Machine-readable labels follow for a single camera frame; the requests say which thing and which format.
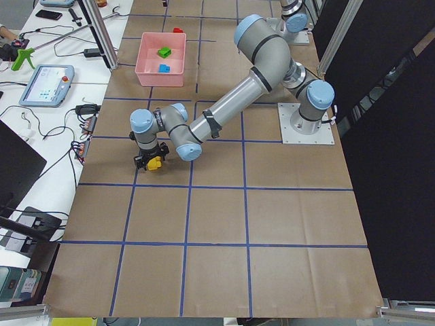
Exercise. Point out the yellow two-stud block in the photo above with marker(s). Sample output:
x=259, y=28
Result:
x=155, y=163

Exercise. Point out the pink plastic box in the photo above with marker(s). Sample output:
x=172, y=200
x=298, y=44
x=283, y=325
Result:
x=148, y=61

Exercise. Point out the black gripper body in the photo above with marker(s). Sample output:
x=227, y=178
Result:
x=149, y=153

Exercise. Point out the smartphone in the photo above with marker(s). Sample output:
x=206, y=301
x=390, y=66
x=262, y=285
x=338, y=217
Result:
x=49, y=15

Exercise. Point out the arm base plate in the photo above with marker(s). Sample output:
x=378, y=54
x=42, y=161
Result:
x=300, y=38
x=295, y=130

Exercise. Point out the aluminium frame post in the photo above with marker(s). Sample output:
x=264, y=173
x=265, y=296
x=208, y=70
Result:
x=99, y=31

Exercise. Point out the green two-stud block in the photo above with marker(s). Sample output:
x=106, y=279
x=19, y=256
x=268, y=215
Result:
x=164, y=52

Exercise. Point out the teach pendant tablet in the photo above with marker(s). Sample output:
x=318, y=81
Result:
x=48, y=86

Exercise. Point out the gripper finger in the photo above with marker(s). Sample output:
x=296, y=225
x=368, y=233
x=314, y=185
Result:
x=141, y=162
x=164, y=150

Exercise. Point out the blue three-stud block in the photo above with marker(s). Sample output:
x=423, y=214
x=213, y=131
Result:
x=163, y=68

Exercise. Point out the black power adapter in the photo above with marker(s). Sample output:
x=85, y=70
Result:
x=91, y=52

